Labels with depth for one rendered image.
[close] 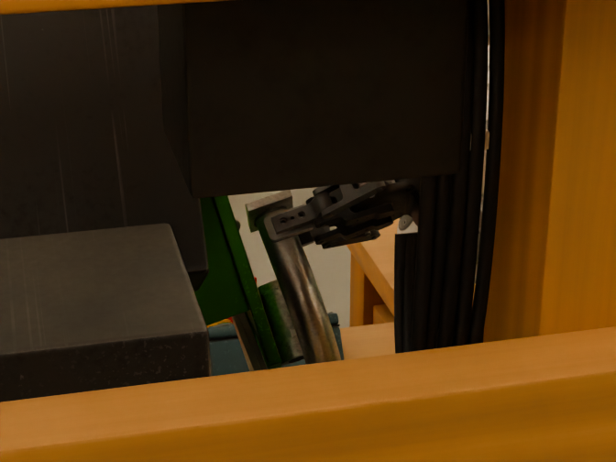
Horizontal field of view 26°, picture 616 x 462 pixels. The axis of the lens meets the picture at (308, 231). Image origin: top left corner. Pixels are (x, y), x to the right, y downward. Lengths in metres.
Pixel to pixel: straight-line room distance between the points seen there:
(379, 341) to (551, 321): 0.76
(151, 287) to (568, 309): 0.30
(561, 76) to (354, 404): 0.21
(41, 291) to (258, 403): 0.26
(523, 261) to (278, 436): 0.19
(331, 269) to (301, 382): 3.00
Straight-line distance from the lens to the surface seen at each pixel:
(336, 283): 3.67
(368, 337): 1.56
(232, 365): 1.47
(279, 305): 1.25
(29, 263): 0.99
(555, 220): 0.78
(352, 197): 1.08
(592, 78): 0.76
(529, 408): 0.77
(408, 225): 1.41
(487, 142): 0.84
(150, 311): 0.91
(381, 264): 1.85
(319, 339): 1.11
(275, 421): 0.73
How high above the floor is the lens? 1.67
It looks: 25 degrees down
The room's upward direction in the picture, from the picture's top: straight up
